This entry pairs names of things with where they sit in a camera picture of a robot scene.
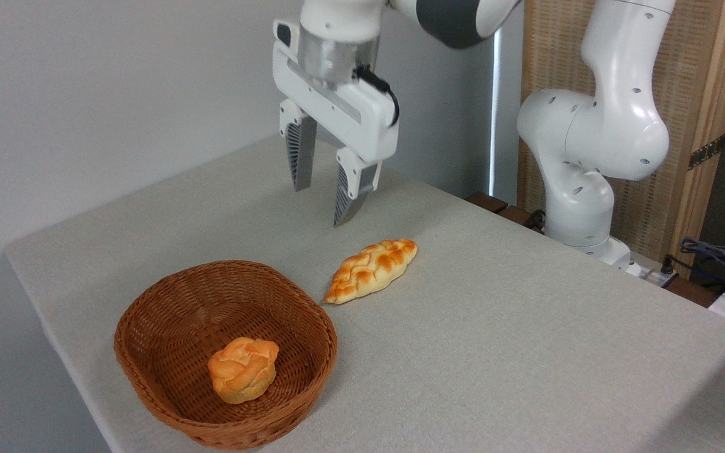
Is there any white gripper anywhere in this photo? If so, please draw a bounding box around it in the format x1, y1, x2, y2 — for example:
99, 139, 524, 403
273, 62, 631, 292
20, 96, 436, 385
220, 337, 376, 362
273, 19, 400, 228

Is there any long braided bread loaf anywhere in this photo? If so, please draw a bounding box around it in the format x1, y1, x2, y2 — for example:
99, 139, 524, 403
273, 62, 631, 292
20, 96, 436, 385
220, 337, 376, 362
323, 238, 419, 305

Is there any round bread roll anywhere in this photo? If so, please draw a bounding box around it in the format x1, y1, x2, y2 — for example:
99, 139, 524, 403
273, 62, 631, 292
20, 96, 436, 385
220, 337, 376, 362
207, 337, 280, 405

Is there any bright vertical light strip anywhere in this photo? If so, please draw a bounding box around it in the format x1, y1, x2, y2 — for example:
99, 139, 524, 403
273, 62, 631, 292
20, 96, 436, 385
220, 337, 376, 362
489, 28, 502, 196

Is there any brown wicker basket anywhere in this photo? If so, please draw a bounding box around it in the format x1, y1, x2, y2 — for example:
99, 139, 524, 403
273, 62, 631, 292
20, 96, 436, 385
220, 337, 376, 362
113, 260, 339, 450

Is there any metal screen hinge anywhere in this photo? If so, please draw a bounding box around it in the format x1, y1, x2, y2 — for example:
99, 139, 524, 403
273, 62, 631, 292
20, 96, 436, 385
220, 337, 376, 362
688, 134, 725, 171

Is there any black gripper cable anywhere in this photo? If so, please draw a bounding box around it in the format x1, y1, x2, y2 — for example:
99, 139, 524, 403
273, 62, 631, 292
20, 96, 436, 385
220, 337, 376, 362
353, 65, 401, 128

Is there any black cable by base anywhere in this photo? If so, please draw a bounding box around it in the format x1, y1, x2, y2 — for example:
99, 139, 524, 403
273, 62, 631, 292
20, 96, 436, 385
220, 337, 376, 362
660, 254, 725, 291

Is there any blue grey cable plug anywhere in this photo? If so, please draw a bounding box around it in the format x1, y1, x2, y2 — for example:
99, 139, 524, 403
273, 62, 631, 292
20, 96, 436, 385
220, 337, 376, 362
679, 237, 725, 264

